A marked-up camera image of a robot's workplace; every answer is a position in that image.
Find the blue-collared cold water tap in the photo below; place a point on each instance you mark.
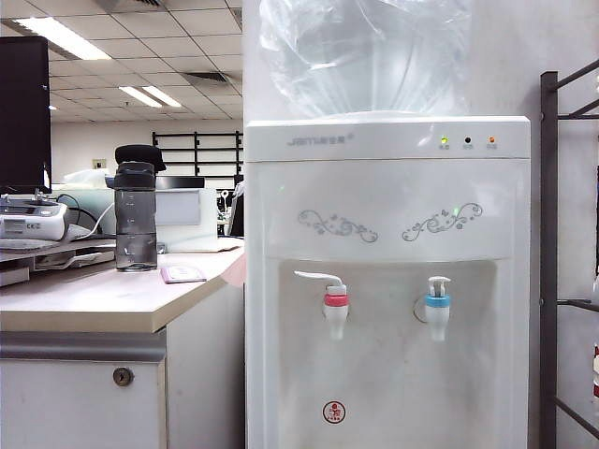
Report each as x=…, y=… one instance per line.
x=438, y=322

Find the red-collared hot water tap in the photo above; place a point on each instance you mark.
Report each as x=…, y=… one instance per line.
x=335, y=318

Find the white water dispenser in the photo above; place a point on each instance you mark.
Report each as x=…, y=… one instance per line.
x=398, y=187

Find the white desk partition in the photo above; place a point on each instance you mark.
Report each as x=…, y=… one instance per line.
x=187, y=238

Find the plastic-wrapped water jug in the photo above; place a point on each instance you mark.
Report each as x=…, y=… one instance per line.
x=365, y=56

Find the white desk cabinet with lock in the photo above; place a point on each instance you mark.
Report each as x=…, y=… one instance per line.
x=70, y=407

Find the small black screen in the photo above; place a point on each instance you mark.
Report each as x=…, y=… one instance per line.
x=180, y=182

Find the pink paper booklet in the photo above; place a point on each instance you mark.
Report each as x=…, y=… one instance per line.
x=181, y=274

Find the dark grey sports bottle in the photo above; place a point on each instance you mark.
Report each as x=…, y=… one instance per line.
x=135, y=220

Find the ceiling air vent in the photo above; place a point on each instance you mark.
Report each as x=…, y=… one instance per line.
x=206, y=78

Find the black chair headrest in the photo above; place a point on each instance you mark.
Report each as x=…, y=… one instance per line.
x=138, y=153

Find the short ceiling light panel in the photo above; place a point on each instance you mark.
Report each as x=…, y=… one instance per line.
x=139, y=96
x=160, y=96

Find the dark metal shelf rack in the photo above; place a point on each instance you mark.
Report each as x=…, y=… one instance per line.
x=548, y=234

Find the white grey remote controller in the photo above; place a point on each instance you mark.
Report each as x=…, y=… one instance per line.
x=28, y=224

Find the black computer monitor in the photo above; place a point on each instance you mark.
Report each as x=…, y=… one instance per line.
x=23, y=117

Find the long ceiling light panel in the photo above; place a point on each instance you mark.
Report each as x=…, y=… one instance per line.
x=63, y=39

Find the black wall shelf frame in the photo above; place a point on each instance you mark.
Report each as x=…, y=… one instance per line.
x=196, y=149

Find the wall socket plate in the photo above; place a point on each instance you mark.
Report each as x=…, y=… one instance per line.
x=98, y=164

